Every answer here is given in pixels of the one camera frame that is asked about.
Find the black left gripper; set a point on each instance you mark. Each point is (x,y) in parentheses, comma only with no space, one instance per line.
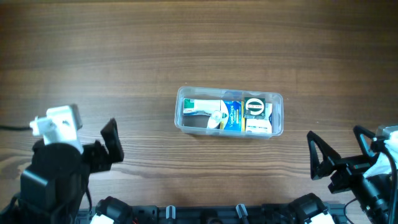
(97,154)

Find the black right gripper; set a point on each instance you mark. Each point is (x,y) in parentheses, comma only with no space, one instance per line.
(347,168)

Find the green Zam-Buk ointment box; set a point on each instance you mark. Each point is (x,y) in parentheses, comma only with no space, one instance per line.
(254,108)

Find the white green Panadol box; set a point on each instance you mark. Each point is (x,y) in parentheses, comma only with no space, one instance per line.
(192,107)

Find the blue VapoDrops box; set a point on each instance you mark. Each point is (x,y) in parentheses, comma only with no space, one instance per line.
(232,117)

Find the clear plastic container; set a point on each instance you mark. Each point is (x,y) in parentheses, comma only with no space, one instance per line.
(198,124)

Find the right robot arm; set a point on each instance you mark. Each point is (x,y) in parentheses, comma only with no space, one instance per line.
(377,195)

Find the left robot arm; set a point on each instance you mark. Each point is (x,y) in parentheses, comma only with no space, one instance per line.
(55,182)

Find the white medicine box in container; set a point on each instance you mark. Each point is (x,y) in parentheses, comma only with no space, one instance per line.
(263,125)

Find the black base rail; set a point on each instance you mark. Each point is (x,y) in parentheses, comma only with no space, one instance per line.
(261,214)

